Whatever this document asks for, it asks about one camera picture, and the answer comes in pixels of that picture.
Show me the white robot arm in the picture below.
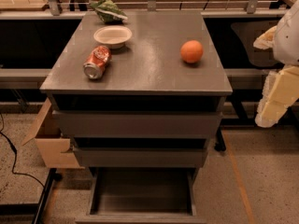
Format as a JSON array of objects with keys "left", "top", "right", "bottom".
[{"left": 253, "top": 1, "right": 299, "bottom": 128}]

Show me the dark chair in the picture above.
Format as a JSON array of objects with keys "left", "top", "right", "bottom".
[{"left": 231, "top": 21, "right": 283, "bottom": 69}]

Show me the metal frame rail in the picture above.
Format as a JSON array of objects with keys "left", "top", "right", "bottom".
[{"left": 0, "top": 0, "right": 298, "bottom": 20}]

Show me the crushed red soda can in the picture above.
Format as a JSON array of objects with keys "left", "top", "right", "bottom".
[{"left": 83, "top": 46, "right": 111, "bottom": 79}]

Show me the grey open bottom drawer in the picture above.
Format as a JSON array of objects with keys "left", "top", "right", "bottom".
[{"left": 76, "top": 168, "right": 206, "bottom": 224}]

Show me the orange fruit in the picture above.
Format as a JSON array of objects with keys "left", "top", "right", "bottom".
[{"left": 180, "top": 40, "right": 204, "bottom": 63}]

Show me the white paper bowl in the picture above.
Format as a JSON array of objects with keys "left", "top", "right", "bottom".
[{"left": 93, "top": 25, "right": 132, "bottom": 49}]

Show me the green chip bag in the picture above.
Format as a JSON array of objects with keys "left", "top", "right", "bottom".
[{"left": 90, "top": 0, "right": 128, "bottom": 23}]

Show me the cardboard box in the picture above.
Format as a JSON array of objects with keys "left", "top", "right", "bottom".
[{"left": 21, "top": 99, "right": 81, "bottom": 169}]

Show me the black floor cable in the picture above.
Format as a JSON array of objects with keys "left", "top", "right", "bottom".
[{"left": 0, "top": 114, "right": 46, "bottom": 189}]

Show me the grey drawer cabinet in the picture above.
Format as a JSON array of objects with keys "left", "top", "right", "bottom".
[{"left": 39, "top": 10, "right": 234, "bottom": 170}]

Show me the grey middle drawer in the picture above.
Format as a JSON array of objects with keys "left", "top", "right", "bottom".
[{"left": 74, "top": 148, "right": 207, "bottom": 168}]

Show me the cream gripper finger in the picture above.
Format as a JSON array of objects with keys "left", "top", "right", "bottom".
[
  {"left": 253, "top": 26, "right": 277, "bottom": 49},
  {"left": 255, "top": 66, "right": 299, "bottom": 128}
]

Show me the grey top drawer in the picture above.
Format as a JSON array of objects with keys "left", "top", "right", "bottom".
[{"left": 52, "top": 111, "right": 221, "bottom": 139}]

